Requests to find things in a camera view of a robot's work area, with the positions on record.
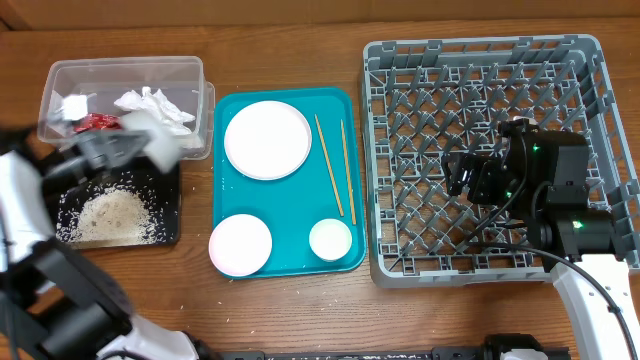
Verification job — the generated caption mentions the white paper cup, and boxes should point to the white paper cup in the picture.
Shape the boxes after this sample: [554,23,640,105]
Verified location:
[119,111,181,173]

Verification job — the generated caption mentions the small white bowl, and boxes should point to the small white bowl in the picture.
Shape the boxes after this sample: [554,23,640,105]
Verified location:
[309,219,352,262]

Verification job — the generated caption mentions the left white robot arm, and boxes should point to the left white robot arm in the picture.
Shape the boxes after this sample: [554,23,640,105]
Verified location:
[1,128,216,359]

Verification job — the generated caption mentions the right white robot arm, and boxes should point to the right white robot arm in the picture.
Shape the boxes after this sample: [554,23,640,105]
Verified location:
[442,116,639,359]

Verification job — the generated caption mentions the red wrapper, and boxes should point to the red wrapper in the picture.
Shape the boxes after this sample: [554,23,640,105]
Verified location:
[73,113,121,133]

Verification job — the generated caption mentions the clear plastic bin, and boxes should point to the clear plastic bin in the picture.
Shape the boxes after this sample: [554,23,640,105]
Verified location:
[37,56,215,160]

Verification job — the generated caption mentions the rice pile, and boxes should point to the rice pile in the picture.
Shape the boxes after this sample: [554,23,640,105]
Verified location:
[55,172,170,249]

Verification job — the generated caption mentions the black tray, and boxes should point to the black tray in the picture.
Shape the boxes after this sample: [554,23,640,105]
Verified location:
[55,158,181,249]

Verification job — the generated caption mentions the grey dish rack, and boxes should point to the grey dish rack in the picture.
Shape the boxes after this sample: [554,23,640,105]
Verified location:
[361,34,639,288]

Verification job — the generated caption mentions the crumpled white tissue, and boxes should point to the crumpled white tissue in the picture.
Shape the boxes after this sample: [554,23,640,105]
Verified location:
[114,86,203,149]

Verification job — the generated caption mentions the right wooden chopstick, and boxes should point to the right wooden chopstick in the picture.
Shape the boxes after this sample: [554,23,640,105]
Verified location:
[340,120,357,226]

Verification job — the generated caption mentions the wooden chopstick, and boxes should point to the wooden chopstick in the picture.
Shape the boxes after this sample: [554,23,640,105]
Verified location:
[314,114,344,217]
[340,120,357,226]

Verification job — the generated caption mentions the left wooden chopstick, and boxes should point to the left wooden chopstick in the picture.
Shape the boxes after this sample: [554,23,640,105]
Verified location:
[314,114,344,217]

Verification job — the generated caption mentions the teal plastic tray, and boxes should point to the teal plastic tray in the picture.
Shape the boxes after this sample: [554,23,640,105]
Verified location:
[212,87,367,278]

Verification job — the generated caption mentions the small pink plate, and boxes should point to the small pink plate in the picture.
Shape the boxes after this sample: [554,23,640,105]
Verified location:
[208,214,273,277]

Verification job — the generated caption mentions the large white plate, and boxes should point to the large white plate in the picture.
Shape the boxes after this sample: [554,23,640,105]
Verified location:
[224,100,312,181]

